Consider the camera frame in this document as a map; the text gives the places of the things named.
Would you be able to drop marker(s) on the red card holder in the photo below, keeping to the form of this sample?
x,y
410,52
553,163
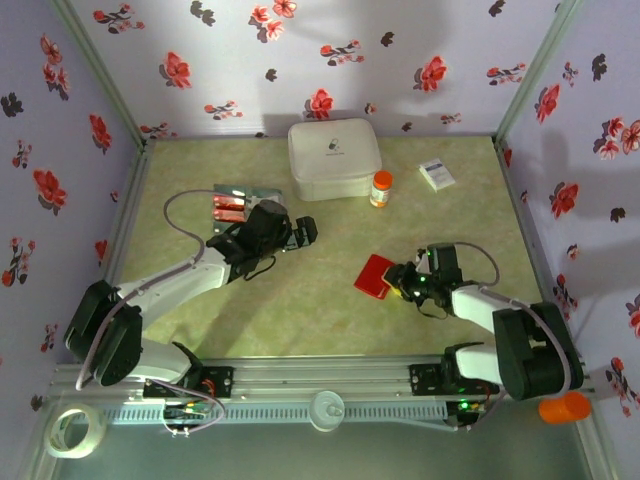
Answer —
x,y
371,277

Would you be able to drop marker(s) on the clear acrylic card tray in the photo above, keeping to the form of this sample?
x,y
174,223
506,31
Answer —
x,y
227,227

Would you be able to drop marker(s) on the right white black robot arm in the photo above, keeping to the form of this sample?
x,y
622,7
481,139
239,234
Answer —
x,y
530,350

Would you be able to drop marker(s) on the red credit card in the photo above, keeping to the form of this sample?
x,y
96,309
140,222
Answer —
x,y
230,215
229,202

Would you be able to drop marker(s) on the white plastic lidded box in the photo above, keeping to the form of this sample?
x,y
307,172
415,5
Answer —
x,y
332,157

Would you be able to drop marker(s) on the orange-capped pill bottle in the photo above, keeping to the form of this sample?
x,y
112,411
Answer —
x,y
381,190

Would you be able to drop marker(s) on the white blue medicine box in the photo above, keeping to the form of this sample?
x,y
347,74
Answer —
x,y
437,174

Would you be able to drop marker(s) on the orange plastic cup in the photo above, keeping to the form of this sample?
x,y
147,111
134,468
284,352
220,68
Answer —
x,y
565,408

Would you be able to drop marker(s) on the clear tape roll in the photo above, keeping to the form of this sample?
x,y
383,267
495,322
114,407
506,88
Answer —
x,y
52,442

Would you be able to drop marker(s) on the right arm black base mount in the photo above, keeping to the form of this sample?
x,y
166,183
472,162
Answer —
x,y
425,379

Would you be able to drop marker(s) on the aluminium side rail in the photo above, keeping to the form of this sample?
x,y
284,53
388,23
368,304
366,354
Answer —
x,y
131,200
517,200

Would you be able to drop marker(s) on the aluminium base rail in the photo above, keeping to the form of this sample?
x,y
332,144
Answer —
x,y
320,375

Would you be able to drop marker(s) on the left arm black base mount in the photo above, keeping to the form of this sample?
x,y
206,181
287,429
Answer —
x,y
220,381

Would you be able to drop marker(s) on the aluminium frame post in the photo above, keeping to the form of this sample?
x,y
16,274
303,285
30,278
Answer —
x,y
535,75
597,450
37,450
102,75

